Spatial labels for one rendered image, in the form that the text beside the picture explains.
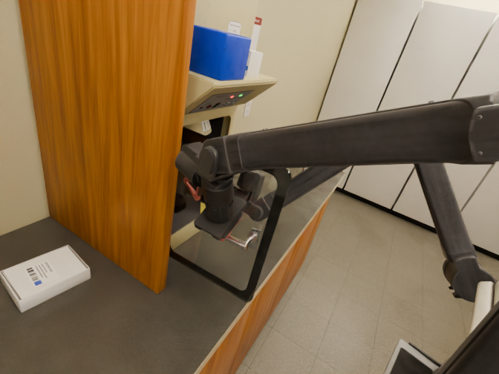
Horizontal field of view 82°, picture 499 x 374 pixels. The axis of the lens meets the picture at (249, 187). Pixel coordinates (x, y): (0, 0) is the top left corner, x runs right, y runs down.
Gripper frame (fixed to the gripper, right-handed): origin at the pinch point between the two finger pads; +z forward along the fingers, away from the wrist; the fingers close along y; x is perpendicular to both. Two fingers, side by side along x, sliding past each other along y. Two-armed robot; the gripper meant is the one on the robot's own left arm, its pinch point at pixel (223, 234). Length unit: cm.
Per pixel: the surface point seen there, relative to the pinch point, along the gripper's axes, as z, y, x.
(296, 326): 146, -33, 26
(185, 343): 19.3, 20.7, 1.9
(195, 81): -25.4, -15.4, -15.8
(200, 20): -32.0, -27.4, -22.6
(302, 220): 50, -47, 7
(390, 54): 85, -306, -4
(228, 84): -23.8, -20.3, -11.0
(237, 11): -30, -42, -22
